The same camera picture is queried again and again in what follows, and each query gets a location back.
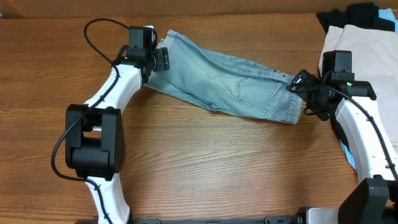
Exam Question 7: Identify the light blue denim shorts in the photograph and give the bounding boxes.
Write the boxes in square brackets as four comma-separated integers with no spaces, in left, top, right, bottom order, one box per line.
[146,30,302,124]

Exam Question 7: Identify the brown cardboard back panel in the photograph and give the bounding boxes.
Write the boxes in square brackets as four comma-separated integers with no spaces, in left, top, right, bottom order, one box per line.
[0,0,398,19]

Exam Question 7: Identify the beige folded garment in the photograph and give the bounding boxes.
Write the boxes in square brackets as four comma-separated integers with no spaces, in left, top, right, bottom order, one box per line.
[322,25,397,147]

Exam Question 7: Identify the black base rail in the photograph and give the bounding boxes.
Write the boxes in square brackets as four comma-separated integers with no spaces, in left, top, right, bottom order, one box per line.
[74,207,340,224]

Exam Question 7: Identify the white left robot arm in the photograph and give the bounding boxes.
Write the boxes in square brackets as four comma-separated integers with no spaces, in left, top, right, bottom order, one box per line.
[65,45,170,223]

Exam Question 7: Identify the light blue garment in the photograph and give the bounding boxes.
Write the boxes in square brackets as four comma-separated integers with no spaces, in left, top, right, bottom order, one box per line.
[338,7,398,172]

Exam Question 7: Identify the black garment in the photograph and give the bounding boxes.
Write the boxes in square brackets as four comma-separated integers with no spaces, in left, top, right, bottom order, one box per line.
[317,2,397,34]

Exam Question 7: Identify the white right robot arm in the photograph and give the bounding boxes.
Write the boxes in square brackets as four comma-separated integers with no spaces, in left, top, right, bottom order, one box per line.
[287,70,397,223]

